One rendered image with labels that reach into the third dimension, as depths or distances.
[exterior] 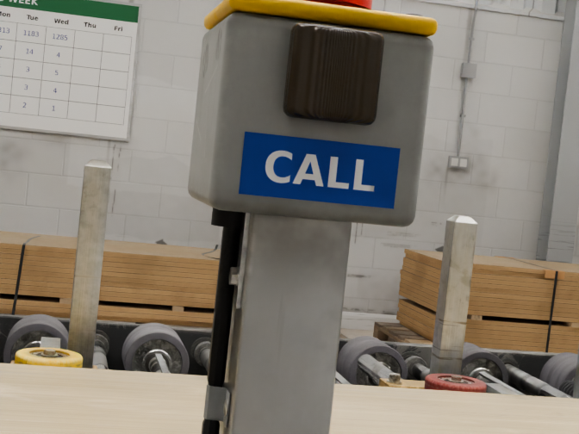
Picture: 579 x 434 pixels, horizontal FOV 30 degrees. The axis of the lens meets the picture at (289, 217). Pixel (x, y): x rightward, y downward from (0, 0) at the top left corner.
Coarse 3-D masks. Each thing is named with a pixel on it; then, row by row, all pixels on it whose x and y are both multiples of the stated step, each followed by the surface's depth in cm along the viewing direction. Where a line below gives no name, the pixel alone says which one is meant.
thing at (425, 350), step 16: (0, 320) 193; (16, 320) 193; (64, 320) 195; (0, 336) 193; (112, 336) 197; (192, 336) 200; (208, 336) 200; (0, 352) 193; (112, 352) 197; (400, 352) 208; (416, 352) 209; (496, 352) 212; (512, 352) 213; (528, 352) 214; (544, 352) 216; (112, 368) 197; (192, 368) 200; (528, 368) 214; (512, 384) 213
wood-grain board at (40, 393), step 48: (0, 384) 115; (48, 384) 117; (96, 384) 119; (144, 384) 122; (192, 384) 124; (336, 384) 133; (0, 432) 96; (48, 432) 98; (96, 432) 100; (144, 432) 101; (192, 432) 103; (336, 432) 109; (384, 432) 111; (432, 432) 113; (480, 432) 116; (528, 432) 118; (576, 432) 120
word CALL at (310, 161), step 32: (256, 160) 35; (288, 160) 35; (320, 160) 35; (352, 160) 35; (384, 160) 35; (256, 192) 35; (288, 192) 35; (320, 192) 35; (352, 192) 35; (384, 192) 36
